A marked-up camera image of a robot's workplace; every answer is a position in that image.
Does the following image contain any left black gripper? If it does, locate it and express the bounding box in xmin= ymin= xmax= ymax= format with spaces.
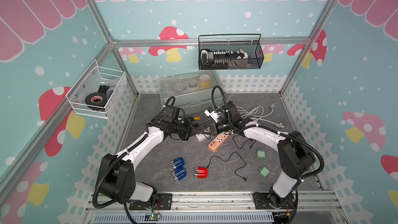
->
xmin=171 ymin=117 xmax=200 ymax=141

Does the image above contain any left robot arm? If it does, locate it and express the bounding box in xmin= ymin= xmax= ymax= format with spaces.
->
xmin=92 ymin=96 xmax=193 ymax=209

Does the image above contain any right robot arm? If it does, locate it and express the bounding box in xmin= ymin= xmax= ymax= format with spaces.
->
xmin=205 ymin=86 xmax=325 ymax=209

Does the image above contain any blue shaver upper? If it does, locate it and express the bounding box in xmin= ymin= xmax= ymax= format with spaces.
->
xmin=171 ymin=157 xmax=185 ymax=170

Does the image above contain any blue shaver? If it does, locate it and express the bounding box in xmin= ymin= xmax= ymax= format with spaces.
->
xmin=171 ymin=157 xmax=185 ymax=170
xmin=173 ymin=167 xmax=187 ymax=181

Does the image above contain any blue shaver lower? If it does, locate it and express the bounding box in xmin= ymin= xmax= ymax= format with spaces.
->
xmin=173 ymin=167 xmax=187 ymax=181

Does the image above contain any red electric shaver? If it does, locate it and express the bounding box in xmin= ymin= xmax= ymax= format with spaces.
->
xmin=194 ymin=167 xmax=208 ymax=178

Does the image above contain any white power strip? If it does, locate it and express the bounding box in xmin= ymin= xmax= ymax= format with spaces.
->
xmin=195 ymin=133 xmax=208 ymax=142

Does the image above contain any orange power strip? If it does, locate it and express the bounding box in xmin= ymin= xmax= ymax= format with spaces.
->
xmin=208 ymin=133 xmax=229 ymax=152

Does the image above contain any green plastic storage box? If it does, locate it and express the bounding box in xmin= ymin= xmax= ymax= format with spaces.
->
xmin=158 ymin=71 xmax=223 ymax=115

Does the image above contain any green charger adapter upper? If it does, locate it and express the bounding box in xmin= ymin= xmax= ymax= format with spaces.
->
xmin=257 ymin=149 xmax=266 ymax=159

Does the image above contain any green charger adapter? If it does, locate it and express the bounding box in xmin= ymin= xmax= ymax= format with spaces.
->
xmin=257 ymin=149 xmax=266 ymax=159
xmin=258 ymin=166 xmax=269 ymax=178

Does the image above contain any yellow tape roll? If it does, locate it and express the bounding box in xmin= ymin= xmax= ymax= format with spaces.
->
xmin=199 ymin=74 xmax=212 ymax=88

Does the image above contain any green charger adapter lower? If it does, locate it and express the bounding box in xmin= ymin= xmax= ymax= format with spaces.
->
xmin=258 ymin=166 xmax=269 ymax=178

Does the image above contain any black power strip in basket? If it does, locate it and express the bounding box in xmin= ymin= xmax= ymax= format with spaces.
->
xmin=199 ymin=49 xmax=248 ymax=66

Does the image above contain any black tape roll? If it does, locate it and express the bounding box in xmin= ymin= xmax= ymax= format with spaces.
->
xmin=85 ymin=92 xmax=107 ymax=111

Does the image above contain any yellow handled screwdriver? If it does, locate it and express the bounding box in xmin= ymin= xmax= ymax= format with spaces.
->
xmin=187 ymin=116 xmax=208 ymax=122

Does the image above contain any white coiled power cable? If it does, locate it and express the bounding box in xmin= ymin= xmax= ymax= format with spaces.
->
xmin=236 ymin=103 xmax=284 ymax=129

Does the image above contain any black cable with plug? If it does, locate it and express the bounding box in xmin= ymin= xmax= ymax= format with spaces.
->
xmin=205 ymin=135 xmax=257 ymax=182

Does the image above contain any black wire mesh basket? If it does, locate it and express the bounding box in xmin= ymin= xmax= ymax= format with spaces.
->
xmin=198 ymin=34 xmax=264 ymax=70

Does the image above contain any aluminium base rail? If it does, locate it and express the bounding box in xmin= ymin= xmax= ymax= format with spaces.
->
xmin=82 ymin=190 xmax=348 ymax=224

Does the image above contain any clear acrylic wall bin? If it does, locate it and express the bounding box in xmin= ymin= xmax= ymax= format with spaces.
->
xmin=66 ymin=61 xmax=126 ymax=119

